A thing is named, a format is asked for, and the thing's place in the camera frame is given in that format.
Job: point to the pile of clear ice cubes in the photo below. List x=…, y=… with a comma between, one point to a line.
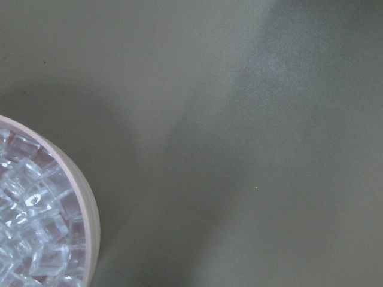
x=43, y=241

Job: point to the pink bowl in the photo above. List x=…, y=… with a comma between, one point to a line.
x=83, y=191

